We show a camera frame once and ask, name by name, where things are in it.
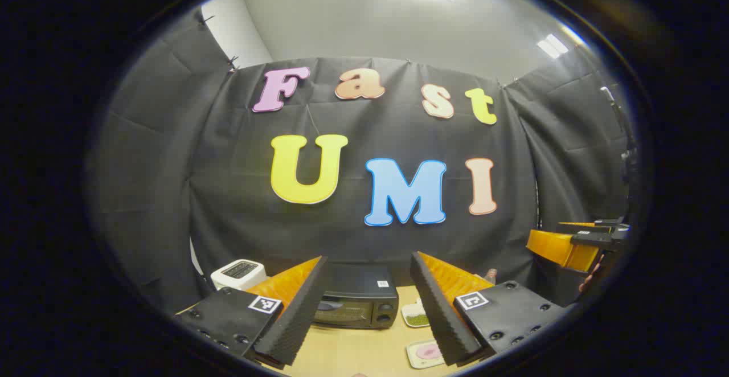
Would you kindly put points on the cream square plate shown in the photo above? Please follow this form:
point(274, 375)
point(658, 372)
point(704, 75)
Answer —
point(418, 363)

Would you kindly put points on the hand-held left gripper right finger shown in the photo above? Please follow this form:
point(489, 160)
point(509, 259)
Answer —
point(435, 308)

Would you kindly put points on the pink round meat slice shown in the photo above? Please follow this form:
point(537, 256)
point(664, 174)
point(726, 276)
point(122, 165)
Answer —
point(428, 352)

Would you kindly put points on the white toaster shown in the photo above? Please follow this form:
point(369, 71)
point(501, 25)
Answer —
point(236, 273)

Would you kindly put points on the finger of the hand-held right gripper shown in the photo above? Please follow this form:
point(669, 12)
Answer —
point(555, 249)
point(578, 226)

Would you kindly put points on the white divided dish of beans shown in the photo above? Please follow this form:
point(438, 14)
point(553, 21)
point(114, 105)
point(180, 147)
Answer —
point(416, 315)

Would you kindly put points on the black backdrop cloth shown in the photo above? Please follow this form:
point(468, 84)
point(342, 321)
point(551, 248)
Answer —
point(228, 223)

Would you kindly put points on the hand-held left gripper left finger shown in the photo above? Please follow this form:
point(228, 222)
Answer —
point(296, 314)

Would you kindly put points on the ceiling light panel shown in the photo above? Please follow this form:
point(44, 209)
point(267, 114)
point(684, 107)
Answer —
point(552, 45)

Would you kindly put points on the black electric oven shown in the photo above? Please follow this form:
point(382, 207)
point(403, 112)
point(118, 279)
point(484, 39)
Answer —
point(356, 291)

